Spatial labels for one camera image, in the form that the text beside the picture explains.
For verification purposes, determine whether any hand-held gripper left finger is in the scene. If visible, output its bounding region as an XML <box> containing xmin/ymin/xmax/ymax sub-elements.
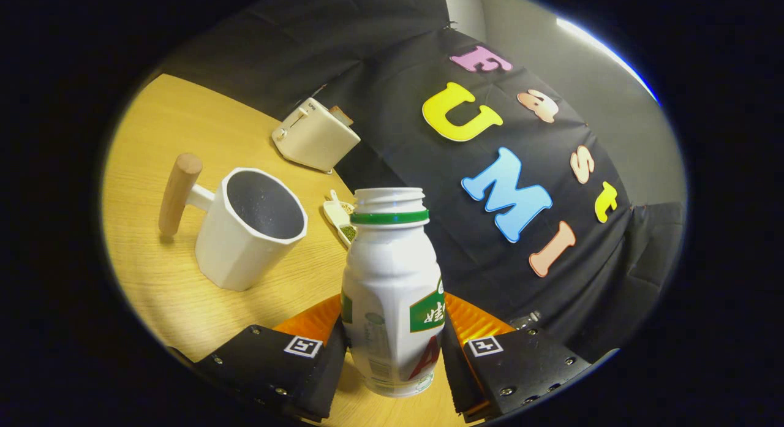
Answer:
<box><xmin>193</xmin><ymin>294</ymin><xmax>350</xmax><ymax>423</ymax></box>

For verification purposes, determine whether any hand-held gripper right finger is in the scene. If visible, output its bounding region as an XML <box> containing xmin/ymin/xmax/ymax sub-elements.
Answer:
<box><xmin>440</xmin><ymin>292</ymin><xmax>594</xmax><ymax>423</ymax></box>

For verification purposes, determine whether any white juice bottle green label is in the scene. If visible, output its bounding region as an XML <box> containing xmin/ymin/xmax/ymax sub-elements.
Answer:
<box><xmin>341</xmin><ymin>187</ymin><xmax>446</xmax><ymax>398</ymax></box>

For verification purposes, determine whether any white cup wooden handle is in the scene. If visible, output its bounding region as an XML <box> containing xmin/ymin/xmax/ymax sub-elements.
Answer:
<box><xmin>158</xmin><ymin>153</ymin><xmax>309</xmax><ymax>292</ymax></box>

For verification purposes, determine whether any white divided bean dish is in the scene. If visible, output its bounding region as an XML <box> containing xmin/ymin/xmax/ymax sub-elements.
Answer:
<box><xmin>323</xmin><ymin>190</ymin><xmax>357</xmax><ymax>250</ymax></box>

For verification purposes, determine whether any cream toaster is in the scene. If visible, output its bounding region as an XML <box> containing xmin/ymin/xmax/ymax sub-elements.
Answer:
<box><xmin>271</xmin><ymin>97</ymin><xmax>361</xmax><ymax>174</ymax></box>

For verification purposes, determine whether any black backdrop cloth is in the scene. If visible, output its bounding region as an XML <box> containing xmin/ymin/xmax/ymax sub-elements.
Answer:
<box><xmin>162</xmin><ymin>0</ymin><xmax>687</xmax><ymax>363</ymax></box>

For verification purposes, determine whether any wooden table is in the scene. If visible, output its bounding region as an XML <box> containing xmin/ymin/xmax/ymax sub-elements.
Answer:
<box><xmin>101</xmin><ymin>74</ymin><xmax>466</xmax><ymax>427</ymax></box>

